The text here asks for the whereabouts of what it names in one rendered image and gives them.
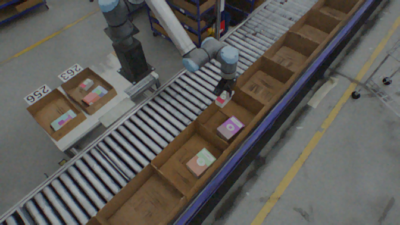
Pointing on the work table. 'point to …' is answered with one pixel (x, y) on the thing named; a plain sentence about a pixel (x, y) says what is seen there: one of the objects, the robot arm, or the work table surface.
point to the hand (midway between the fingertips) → (223, 97)
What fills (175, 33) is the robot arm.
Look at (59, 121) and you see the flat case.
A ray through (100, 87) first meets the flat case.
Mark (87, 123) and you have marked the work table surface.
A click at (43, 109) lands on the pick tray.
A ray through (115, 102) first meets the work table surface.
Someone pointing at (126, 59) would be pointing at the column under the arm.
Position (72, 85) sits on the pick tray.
